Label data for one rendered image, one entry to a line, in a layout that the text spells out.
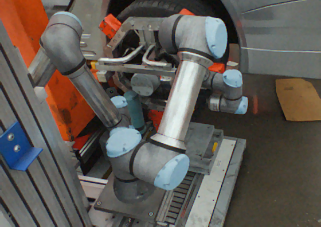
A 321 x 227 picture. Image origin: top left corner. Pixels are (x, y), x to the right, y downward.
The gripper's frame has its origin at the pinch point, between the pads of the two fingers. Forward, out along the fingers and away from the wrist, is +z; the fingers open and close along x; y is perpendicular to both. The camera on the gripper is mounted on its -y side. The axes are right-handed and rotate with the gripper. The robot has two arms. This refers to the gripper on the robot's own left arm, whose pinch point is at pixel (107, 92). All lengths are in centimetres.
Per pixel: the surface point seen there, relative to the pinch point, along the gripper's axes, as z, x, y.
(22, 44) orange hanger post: 14.1, -29.7, -29.6
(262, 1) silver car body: -18, 77, -31
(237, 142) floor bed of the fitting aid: 5, 77, 75
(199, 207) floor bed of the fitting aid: -30, 30, 75
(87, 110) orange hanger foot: 24.8, -11.8, 23.5
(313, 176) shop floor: -36, 105, 84
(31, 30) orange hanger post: 12.7, -23.2, -35.3
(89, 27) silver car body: 55, 6, -14
